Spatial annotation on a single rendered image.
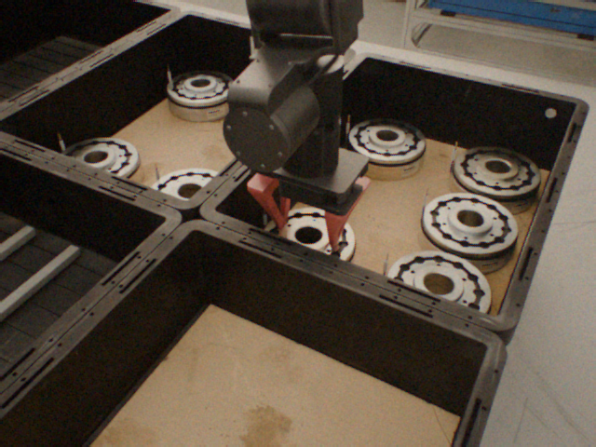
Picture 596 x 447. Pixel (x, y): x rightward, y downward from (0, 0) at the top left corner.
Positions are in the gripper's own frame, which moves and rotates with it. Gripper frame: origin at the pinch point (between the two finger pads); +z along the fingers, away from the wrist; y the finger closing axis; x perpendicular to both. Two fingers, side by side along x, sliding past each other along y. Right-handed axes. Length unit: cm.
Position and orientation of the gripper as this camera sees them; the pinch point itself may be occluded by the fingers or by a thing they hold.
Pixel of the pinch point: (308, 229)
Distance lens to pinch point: 61.7
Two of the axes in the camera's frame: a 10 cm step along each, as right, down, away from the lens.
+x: 4.7, -5.9, 6.5
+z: 0.1, 7.5, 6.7
